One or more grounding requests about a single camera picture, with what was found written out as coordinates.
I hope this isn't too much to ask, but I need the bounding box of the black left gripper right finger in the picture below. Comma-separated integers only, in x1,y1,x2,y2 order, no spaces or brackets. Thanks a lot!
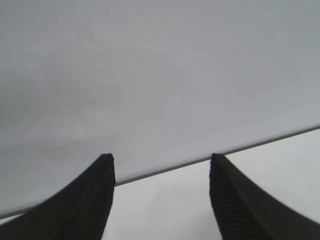
209,152,320,240

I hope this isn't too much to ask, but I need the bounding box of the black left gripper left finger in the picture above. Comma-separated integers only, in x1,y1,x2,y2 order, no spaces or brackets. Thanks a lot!
0,152,116,240

